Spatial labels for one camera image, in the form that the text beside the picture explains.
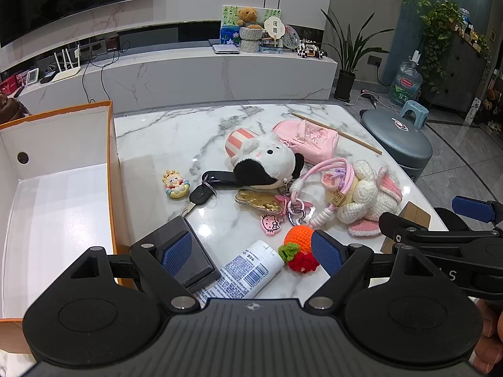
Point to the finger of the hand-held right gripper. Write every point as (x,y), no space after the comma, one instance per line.
(408,229)
(471,208)

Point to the thin wooden stick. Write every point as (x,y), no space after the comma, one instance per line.
(334,130)

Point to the hair dryer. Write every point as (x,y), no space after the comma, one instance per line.
(369,96)

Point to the orange white cardboard box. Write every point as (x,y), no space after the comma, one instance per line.
(59,204)

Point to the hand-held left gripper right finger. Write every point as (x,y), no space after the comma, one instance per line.
(326,255)

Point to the small black box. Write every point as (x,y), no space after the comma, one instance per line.
(46,79)

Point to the black wallet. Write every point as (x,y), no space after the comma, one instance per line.
(203,261)

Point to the pink fabric pouch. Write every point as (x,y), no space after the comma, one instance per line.
(314,141)

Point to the brown teddy bear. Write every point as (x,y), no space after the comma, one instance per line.
(247,15)

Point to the orange red crochet fruit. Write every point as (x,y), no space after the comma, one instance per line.
(298,237)

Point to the trailing ivy plant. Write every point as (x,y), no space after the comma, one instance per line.
(440,19)

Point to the grey round ottoman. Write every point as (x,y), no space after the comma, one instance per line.
(397,141)

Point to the white black plush toy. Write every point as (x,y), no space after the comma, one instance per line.
(267,153)

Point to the teddy bear in basket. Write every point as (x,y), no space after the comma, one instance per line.
(250,39)

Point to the black car key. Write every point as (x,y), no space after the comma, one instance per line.
(201,196)

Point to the green blue painting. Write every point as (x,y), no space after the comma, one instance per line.
(230,19)

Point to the white printed tube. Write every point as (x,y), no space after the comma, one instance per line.
(243,269)

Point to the white marble television cabinet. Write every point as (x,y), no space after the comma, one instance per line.
(196,74)

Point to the white router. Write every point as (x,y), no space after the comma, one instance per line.
(66,74)

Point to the red box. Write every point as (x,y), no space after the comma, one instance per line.
(8,85)

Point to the black white checkered toy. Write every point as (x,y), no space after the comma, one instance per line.
(310,51)

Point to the person's right hand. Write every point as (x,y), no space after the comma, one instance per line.
(489,333)

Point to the white pink crochet bunny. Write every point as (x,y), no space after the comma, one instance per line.
(367,192)

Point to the brown cardboard piece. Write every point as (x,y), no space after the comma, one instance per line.
(414,214)

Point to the grey side cabinet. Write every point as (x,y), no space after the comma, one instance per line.
(459,70)

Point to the potted long-leaf plant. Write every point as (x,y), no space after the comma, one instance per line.
(346,82)

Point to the black key fob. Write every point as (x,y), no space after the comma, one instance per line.
(220,178)

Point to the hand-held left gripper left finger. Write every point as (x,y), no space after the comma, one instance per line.
(177,253)

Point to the patterned round hand fan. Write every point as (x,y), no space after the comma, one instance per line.
(291,37)

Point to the white round hand fan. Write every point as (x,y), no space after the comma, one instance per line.
(275,26)

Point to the large water bottle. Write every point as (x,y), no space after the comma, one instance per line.
(404,84)

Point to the small white display frame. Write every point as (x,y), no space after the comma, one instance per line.
(32,76)

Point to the small cartoon figurine magnet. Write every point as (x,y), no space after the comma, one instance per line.
(175,184)

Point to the grey laptop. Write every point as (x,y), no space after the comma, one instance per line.
(224,49)

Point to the blue plastic stool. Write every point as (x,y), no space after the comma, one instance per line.
(414,108)

